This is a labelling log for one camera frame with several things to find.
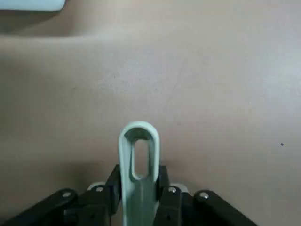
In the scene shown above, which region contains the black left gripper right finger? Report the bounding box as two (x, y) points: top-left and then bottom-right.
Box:
(153, 165), (258, 226)

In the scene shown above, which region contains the pale green plastic dustpan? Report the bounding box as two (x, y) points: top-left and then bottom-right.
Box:
(117, 120), (162, 226)

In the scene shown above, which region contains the white trash can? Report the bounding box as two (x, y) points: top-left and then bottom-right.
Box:
(0, 0), (66, 12)

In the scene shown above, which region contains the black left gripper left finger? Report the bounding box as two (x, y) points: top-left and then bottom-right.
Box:
(0, 164), (123, 226)

